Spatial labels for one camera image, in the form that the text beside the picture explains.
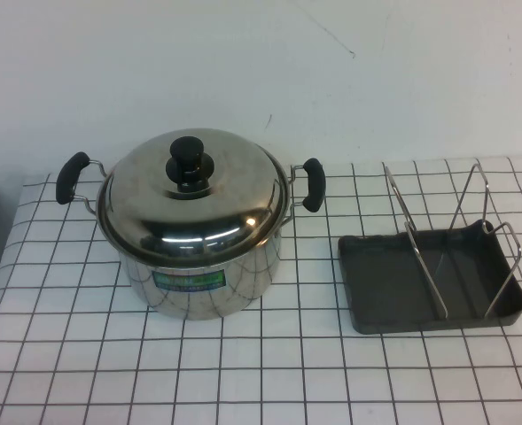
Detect dark grey tray wire rack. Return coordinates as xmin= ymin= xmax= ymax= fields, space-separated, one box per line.
xmin=338 ymin=162 xmax=522 ymax=336

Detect stainless steel lid black knob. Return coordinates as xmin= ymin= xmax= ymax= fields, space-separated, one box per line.
xmin=97 ymin=129 xmax=290 ymax=272

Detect white black-grid tablecloth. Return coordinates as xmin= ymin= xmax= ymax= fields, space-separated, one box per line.
xmin=0 ymin=152 xmax=522 ymax=425

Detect stainless steel pot black handles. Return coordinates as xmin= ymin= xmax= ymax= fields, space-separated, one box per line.
xmin=55 ymin=151 xmax=326 ymax=321

